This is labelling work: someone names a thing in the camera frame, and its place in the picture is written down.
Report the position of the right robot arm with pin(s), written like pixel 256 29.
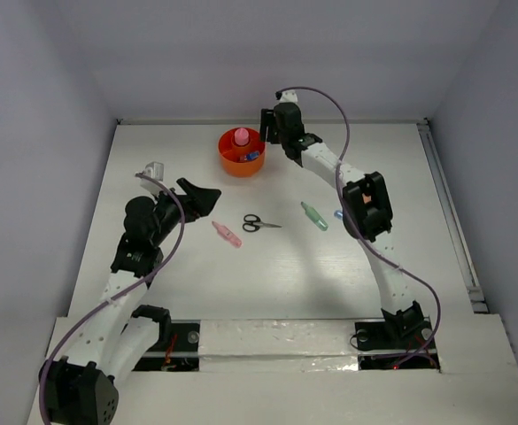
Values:
pixel 367 218

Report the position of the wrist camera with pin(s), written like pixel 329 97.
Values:
pixel 286 96
pixel 152 177

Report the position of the black handled scissors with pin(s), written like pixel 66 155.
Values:
pixel 253 223

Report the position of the pink highlighter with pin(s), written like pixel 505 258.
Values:
pixel 226 234

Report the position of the pink glue stick tube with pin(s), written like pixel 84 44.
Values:
pixel 241 137

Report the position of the green highlighter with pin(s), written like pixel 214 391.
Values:
pixel 314 217

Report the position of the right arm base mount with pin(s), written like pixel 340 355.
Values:
pixel 377 350

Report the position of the aluminium side rail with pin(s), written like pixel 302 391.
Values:
pixel 462 253

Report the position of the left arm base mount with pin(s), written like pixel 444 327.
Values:
pixel 178 354

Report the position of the orange round organizer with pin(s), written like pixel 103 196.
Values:
pixel 229 154

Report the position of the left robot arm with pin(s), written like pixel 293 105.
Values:
pixel 80 381

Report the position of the clear blue-capped glue bottle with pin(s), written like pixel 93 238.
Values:
pixel 249 157

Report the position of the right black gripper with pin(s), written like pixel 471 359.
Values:
pixel 268 119

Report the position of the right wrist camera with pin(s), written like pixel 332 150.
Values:
pixel 286 96

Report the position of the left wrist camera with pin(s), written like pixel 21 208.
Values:
pixel 152 177

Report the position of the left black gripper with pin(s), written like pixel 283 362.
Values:
pixel 197 202

